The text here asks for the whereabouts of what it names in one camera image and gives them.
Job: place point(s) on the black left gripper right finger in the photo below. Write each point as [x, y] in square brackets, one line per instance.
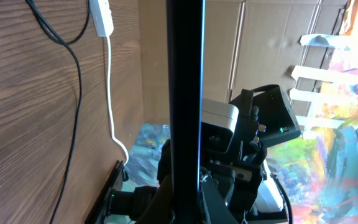
[213, 207]

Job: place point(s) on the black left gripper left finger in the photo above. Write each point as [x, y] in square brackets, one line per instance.
[160, 209]

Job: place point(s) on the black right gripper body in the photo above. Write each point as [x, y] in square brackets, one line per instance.
[238, 172]

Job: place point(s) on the dark blue Samsung smartphone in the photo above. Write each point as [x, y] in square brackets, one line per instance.
[185, 41]

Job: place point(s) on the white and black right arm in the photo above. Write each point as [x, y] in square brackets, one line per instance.
[265, 117]

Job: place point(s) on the brown cardboard backdrop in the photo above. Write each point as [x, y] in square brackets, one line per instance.
[246, 44]

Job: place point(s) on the white power extension strip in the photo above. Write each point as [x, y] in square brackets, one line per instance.
[102, 17]

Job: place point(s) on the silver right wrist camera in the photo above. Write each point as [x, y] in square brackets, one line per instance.
[218, 124]

